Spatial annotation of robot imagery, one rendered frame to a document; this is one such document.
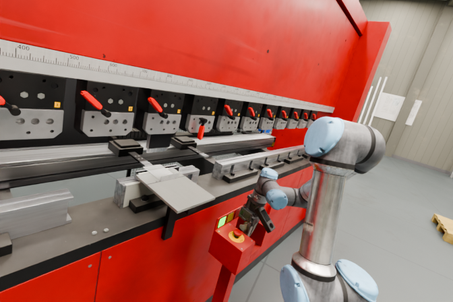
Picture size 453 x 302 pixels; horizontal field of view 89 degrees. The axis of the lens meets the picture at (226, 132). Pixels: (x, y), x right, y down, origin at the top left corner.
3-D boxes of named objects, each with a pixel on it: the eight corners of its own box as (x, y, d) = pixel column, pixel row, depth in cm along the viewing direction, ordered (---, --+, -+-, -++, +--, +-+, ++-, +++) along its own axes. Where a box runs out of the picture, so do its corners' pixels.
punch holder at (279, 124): (275, 129, 160) (282, 106, 156) (265, 125, 165) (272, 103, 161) (284, 129, 172) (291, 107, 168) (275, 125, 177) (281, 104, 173)
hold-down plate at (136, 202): (135, 214, 86) (136, 207, 86) (127, 206, 90) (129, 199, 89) (194, 195, 110) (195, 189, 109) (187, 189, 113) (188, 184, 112)
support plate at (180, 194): (176, 214, 74) (177, 211, 74) (135, 177, 89) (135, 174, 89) (214, 199, 88) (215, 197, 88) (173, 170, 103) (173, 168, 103)
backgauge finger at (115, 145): (135, 171, 95) (137, 160, 93) (107, 147, 110) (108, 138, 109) (160, 167, 104) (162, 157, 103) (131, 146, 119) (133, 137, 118)
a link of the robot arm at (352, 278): (374, 329, 65) (394, 291, 61) (334, 330, 61) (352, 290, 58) (346, 290, 76) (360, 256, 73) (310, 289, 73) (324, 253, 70)
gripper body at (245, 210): (246, 212, 115) (254, 191, 112) (259, 222, 111) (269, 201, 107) (237, 217, 109) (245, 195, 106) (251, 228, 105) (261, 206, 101)
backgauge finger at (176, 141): (198, 160, 122) (200, 152, 121) (168, 143, 137) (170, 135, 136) (213, 158, 131) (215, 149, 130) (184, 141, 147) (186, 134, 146)
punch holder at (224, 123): (218, 131, 114) (226, 98, 110) (206, 126, 119) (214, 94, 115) (236, 131, 125) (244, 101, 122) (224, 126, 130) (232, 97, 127)
